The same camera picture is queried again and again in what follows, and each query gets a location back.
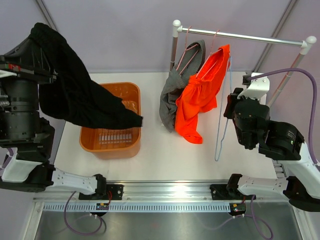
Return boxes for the blue hanger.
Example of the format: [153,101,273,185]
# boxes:
[214,56,233,162]

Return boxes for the black shorts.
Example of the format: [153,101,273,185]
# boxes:
[29,22,143,130]

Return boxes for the orange shorts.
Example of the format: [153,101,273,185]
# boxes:
[174,44,230,144]

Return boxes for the grey shorts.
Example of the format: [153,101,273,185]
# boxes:
[159,39,206,133]

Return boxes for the pink hanger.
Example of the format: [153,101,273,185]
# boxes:
[196,29,224,81]
[176,25,201,76]

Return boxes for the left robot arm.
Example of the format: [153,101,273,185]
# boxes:
[0,38,109,200]

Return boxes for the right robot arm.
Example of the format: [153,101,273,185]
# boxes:
[223,87,320,212]

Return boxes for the metal clothes rack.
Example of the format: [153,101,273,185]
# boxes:
[159,19,318,127]

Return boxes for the orange plastic basket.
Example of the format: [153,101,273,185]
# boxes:
[79,82,141,160]

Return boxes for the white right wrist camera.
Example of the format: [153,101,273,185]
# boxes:
[239,73,270,100]

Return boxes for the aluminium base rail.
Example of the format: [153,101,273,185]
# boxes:
[31,181,305,203]

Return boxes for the white slotted cable duct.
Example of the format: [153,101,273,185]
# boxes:
[43,202,231,213]

